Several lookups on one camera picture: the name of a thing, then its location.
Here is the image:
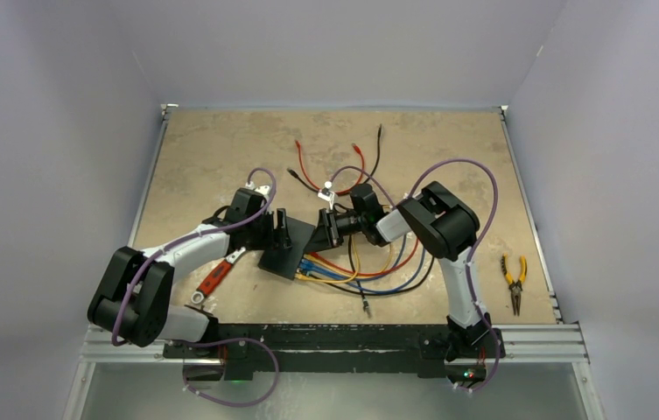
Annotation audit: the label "orange ethernet cable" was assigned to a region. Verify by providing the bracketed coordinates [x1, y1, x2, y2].
[303, 243, 396, 278]

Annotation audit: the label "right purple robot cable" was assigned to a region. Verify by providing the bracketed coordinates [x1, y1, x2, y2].
[328, 158, 505, 396]

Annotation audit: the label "red handled adjustable wrench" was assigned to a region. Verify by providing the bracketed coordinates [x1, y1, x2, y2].
[190, 247, 247, 305]

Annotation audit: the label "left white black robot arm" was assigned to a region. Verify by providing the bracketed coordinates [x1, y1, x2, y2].
[87, 185, 290, 358]

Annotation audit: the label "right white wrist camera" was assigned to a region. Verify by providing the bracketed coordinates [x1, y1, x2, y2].
[317, 181, 337, 210]

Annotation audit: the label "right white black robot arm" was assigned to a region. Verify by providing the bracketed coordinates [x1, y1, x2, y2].
[305, 181, 487, 356]

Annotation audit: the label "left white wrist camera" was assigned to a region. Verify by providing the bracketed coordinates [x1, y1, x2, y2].
[245, 181, 273, 198]

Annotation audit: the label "blue ethernet cable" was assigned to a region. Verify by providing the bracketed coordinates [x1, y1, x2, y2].
[298, 246, 428, 297]
[298, 237, 409, 283]

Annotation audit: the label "red ethernet cable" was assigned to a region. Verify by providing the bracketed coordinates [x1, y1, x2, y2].
[294, 138, 366, 197]

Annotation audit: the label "black network switch box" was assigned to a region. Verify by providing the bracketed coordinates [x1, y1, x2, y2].
[257, 216, 314, 281]

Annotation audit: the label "yellow handled pliers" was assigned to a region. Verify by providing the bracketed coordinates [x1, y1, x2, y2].
[500, 253, 528, 317]

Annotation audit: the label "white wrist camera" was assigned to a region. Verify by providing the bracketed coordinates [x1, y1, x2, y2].
[317, 181, 337, 210]
[245, 181, 273, 198]

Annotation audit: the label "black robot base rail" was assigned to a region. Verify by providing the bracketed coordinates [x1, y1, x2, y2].
[164, 324, 506, 383]

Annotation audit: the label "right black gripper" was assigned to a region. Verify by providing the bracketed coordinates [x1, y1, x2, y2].
[304, 208, 367, 254]

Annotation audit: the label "yellow ethernet cable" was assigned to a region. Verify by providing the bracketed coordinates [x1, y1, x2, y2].
[295, 243, 362, 285]

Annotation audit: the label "long black ethernet cable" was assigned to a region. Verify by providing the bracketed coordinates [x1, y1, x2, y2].
[303, 243, 436, 317]

